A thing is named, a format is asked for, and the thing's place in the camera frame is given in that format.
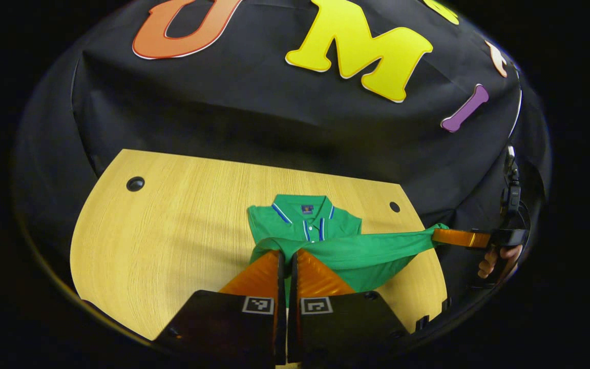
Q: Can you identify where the black backdrop cloth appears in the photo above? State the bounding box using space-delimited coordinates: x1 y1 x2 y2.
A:
13 0 552 308

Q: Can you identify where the green T-shirt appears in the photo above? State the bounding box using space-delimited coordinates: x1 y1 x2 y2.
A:
247 194 450 309

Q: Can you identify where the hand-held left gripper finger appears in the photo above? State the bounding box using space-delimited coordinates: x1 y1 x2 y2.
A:
156 249 287 366
287 248 412 364

